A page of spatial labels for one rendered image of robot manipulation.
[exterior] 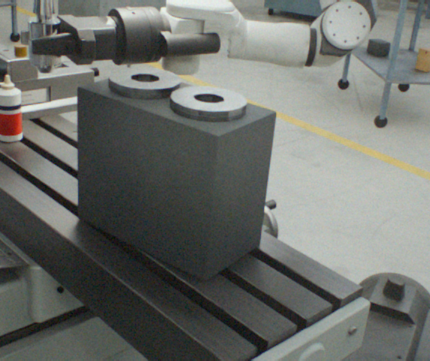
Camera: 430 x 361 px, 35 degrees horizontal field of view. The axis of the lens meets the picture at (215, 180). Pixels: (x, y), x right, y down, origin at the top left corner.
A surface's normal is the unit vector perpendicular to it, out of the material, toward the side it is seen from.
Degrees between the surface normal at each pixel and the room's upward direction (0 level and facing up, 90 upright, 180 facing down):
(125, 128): 90
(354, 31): 67
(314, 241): 0
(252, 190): 90
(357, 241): 0
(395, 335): 0
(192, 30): 95
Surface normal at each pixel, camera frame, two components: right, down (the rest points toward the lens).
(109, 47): 0.50, 0.40
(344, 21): 0.07, 0.04
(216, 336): 0.08, -0.90
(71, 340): 0.68, 0.36
